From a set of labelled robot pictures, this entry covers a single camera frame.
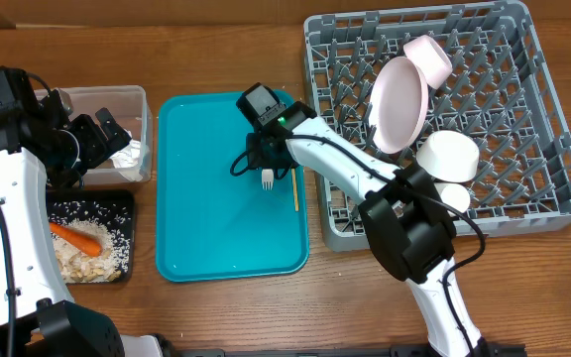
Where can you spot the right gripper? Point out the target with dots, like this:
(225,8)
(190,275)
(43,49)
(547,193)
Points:
(255,158)

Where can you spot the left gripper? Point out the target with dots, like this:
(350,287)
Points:
(100,147)

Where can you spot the white plastic spoon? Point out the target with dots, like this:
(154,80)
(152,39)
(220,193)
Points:
(267,179)

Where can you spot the white tissue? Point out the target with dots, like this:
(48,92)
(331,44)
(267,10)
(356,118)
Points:
(129,161)

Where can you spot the wooden chopstick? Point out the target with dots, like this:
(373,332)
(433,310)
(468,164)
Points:
(294,189)

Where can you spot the orange carrot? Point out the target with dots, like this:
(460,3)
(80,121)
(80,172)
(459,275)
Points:
(82,242)

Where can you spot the rice food scraps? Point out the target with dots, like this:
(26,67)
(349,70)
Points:
(110,222)

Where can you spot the large white plate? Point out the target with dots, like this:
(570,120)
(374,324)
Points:
(399,101)

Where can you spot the white saucer plate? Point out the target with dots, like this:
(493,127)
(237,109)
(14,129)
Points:
(449,156)

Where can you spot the small white food bowl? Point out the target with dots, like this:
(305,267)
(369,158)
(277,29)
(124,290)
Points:
(430,58)

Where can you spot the small white cup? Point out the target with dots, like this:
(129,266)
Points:
(455,195)

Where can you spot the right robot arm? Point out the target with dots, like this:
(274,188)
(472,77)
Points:
(409,228)

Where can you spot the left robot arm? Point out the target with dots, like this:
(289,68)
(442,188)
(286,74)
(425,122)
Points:
(41,148)

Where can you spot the clear plastic waste bin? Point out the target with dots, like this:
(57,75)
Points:
(128,105)

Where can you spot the grey plastic dishwasher rack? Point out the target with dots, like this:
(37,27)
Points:
(500,93)

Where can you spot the black plastic tray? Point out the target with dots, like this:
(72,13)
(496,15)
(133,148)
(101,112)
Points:
(94,195)

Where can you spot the teal plastic serving tray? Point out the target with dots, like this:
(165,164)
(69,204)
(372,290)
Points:
(211,225)

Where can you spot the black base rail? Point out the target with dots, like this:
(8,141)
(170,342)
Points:
(410,350)

